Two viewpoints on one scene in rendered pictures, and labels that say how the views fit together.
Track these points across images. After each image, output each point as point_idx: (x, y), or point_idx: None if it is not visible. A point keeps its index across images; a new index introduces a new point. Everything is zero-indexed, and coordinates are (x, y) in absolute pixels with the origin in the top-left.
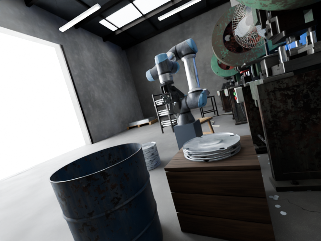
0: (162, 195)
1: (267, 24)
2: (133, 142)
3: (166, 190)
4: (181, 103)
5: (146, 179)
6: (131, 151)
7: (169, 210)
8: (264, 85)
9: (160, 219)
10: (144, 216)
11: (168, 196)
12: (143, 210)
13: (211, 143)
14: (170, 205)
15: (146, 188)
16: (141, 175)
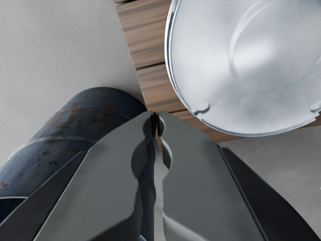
0: (69, 29)
1: None
2: (23, 197)
3: (58, 4)
4: (292, 221)
5: (142, 172)
6: (23, 173)
7: (118, 62)
8: None
9: (118, 84)
10: (153, 160)
11: (83, 26)
12: (153, 168)
13: (287, 74)
14: (110, 49)
15: (146, 169)
16: (148, 196)
